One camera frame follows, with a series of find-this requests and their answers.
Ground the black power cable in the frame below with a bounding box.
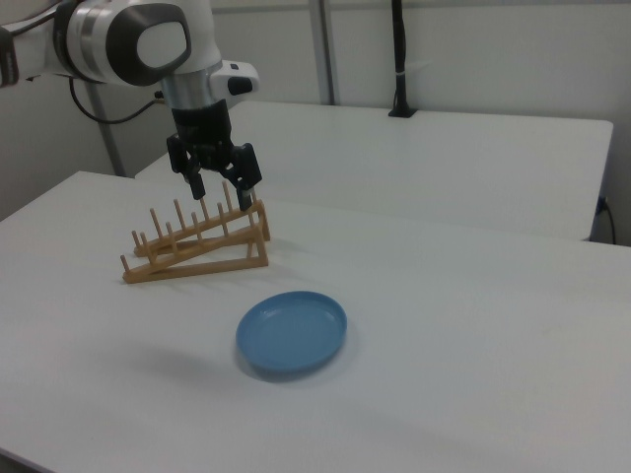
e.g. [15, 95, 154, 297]
[595, 194, 618, 244]

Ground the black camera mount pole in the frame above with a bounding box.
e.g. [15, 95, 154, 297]
[387, 0, 419, 119]

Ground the blue round plate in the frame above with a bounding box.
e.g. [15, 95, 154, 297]
[235, 290, 349, 381]

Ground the wooden plate rack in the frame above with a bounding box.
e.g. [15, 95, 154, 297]
[119, 180, 272, 286]

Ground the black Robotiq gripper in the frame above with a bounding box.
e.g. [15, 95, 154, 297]
[166, 100, 262, 212]

